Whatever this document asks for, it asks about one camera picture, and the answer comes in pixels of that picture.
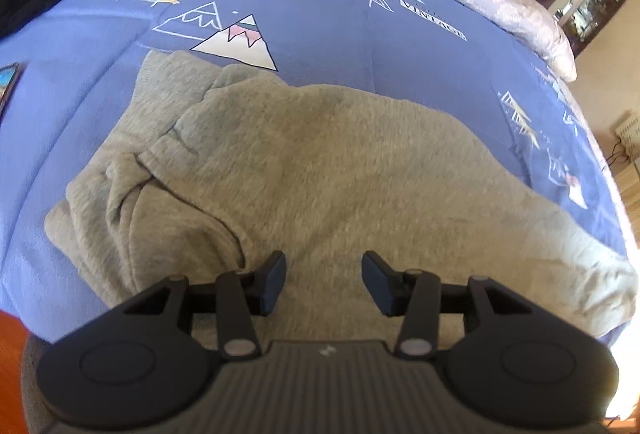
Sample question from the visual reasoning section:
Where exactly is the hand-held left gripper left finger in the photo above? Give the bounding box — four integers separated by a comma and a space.
122, 250, 288, 362

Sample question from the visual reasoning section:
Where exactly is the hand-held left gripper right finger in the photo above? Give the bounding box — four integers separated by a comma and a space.
361, 250, 524, 361

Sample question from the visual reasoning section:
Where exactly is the grey sweatshirt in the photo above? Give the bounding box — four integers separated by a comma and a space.
44, 50, 638, 350

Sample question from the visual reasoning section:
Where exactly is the smartphone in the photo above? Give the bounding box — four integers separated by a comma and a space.
0, 62, 21, 120

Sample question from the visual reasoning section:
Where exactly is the black cable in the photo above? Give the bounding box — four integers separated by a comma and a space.
605, 140, 640, 169

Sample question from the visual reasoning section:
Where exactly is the blue printed blanket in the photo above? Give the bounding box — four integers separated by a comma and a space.
0, 0, 640, 345

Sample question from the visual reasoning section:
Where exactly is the white power strip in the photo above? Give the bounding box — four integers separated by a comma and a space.
612, 113, 640, 144

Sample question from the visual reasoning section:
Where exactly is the glass display cabinet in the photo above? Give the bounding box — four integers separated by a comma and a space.
552, 0, 619, 60

